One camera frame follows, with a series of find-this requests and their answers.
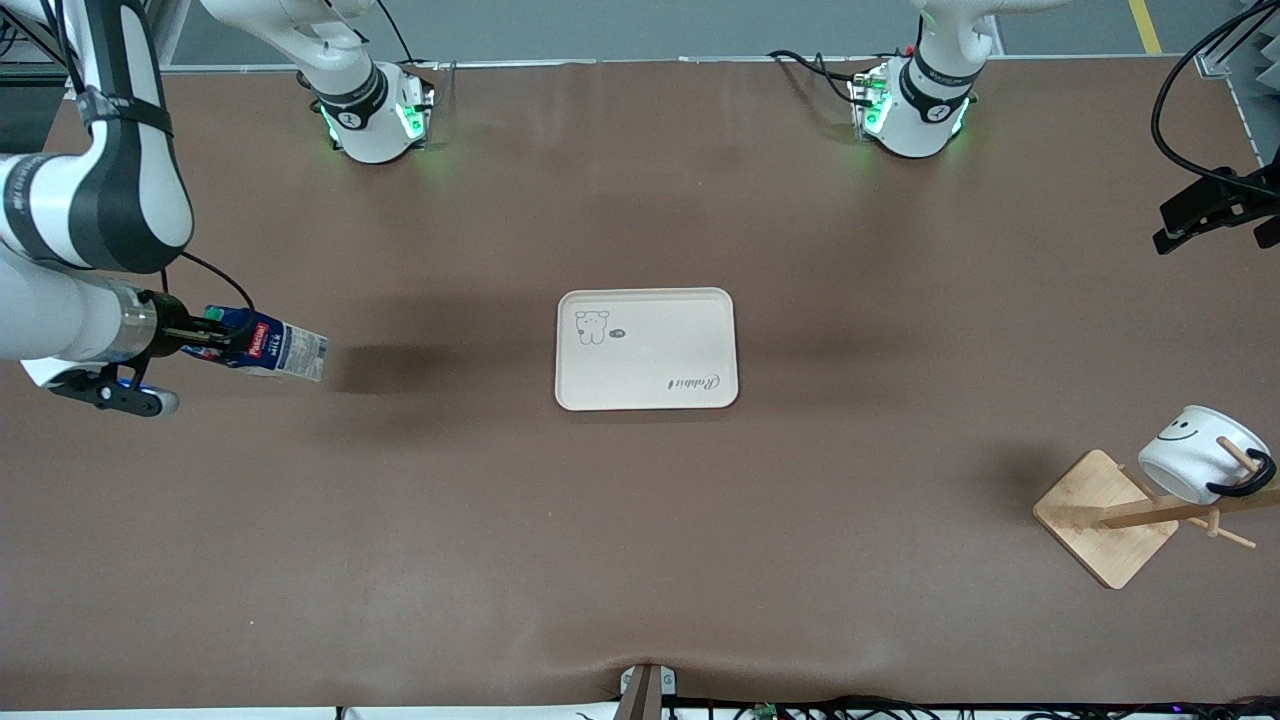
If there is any black base cable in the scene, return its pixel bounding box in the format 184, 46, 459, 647
375, 0, 416, 66
767, 50, 881, 108

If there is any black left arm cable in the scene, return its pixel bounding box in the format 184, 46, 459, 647
1150, 0, 1280, 186

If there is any black left base cable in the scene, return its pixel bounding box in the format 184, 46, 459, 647
767, 50, 881, 108

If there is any blue white milk carton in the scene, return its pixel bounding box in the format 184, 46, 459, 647
183, 305, 330, 384

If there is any white smiley mug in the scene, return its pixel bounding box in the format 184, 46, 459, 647
1138, 405, 1278, 506

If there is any wooden cup rack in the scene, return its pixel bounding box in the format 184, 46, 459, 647
1032, 437, 1280, 591

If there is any cream plastic tray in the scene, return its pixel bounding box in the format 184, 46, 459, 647
555, 288, 740, 412

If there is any black right base cable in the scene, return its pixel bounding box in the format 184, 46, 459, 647
375, 0, 416, 66

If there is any aluminium table edge rail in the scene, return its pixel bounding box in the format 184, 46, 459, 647
1195, 52, 1280, 166

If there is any grey aluminium frame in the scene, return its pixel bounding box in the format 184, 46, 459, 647
150, 0, 191, 69

